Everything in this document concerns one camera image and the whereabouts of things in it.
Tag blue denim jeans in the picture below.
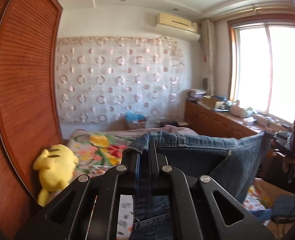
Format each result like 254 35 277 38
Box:
123 131 269 239

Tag cardboard box with blue cloth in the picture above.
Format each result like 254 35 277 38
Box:
125 111 147 130

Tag floral pink blanket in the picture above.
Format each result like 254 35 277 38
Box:
67 125 197 177

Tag white plastic jug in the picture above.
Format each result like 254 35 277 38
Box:
230 100 241 116

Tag wooden window side cabinet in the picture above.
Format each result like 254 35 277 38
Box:
184 100 295 156

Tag stack of papers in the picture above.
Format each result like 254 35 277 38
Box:
187 89 207 101

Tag cardboard box on cabinet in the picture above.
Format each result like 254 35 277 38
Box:
202 96 224 109

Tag yellow Pikachu plush toy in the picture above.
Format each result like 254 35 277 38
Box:
33 144 79 207

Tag wood framed window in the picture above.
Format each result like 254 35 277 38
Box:
227 14 295 123

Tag circle pattern sheer curtain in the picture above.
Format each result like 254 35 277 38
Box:
55 36 185 125

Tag beige checked window curtain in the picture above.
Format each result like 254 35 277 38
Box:
201 19 216 95

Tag brown louvered wardrobe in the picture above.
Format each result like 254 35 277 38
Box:
0 0 62 239

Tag cream wall air conditioner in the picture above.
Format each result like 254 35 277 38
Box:
156 12 200 41

